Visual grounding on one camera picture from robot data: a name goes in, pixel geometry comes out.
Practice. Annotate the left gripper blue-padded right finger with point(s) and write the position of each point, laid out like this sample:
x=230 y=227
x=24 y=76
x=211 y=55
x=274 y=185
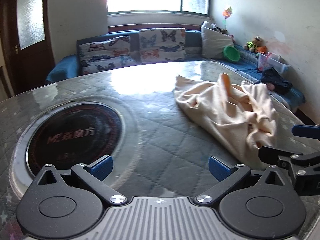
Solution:
x=229 y=178

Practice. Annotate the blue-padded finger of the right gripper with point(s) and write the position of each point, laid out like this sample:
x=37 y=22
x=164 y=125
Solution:
x=282 y=158
x=306 y=131

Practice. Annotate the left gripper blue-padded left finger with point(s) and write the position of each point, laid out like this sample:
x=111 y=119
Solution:
x=91 y=177

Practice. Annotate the cream knit garment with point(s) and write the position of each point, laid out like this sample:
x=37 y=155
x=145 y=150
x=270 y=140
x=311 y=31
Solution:
x=241 y=117

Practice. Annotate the round black induction cooktop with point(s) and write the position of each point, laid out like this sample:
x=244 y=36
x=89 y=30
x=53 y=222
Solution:
x=78 y=134

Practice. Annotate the dark clothing pile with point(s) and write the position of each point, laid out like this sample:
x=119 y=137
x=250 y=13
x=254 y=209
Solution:
x=275 y=82

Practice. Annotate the clear plastic storage box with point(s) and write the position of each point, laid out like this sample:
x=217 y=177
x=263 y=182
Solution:
x=271 y=60

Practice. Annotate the orange plush toy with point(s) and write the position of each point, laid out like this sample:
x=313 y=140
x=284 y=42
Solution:
x=261 y=49

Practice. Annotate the plush toy with green vest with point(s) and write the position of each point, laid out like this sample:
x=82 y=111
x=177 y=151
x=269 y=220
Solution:
x=254 y=44

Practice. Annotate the green plastic bowl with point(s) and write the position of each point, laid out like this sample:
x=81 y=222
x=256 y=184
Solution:
x=231 y=54

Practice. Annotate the left butterfly cushion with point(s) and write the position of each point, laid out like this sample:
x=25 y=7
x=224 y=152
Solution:
x=106 y=55

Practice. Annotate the butterfly cushion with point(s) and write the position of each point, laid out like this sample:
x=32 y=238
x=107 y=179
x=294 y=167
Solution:
x=106 y=55
x=159 y=45

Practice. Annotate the blue sofa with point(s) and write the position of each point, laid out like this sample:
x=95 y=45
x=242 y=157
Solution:
x=130 y=48

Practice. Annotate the plain grey pillow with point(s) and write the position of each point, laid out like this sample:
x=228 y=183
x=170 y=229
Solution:
x=213 y=42

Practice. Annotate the dark wooden glass door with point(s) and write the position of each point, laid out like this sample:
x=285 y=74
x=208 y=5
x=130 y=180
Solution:
x=26 y=43

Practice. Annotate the right butterfly cushion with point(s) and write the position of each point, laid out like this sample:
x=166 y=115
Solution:
x=159 y=45

